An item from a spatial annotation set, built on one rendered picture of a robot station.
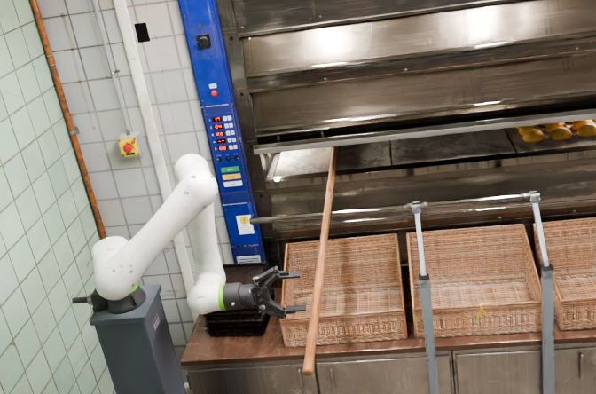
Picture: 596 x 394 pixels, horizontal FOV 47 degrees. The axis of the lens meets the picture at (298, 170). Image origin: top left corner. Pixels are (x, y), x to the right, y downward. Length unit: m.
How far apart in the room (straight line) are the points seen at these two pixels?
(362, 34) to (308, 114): 0.44
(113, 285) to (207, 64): 1.24
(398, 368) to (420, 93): 1.22
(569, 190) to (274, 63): 1.48
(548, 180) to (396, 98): 0.82
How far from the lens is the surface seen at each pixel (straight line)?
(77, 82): 3.38
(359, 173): 3.26
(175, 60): 3.20
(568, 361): 3.23
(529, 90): 3.18
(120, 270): 2.27
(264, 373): 3.22
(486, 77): 3.16
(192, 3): 3.09
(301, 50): 3.08
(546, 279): 2.90
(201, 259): 2.48
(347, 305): 3.36
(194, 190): 2.18
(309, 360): 2.08
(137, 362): 2.60
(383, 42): 3.06
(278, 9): 3.07
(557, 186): 3.40
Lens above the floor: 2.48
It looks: 23 degrees down
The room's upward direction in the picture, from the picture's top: 9 degrees counter-clockwise
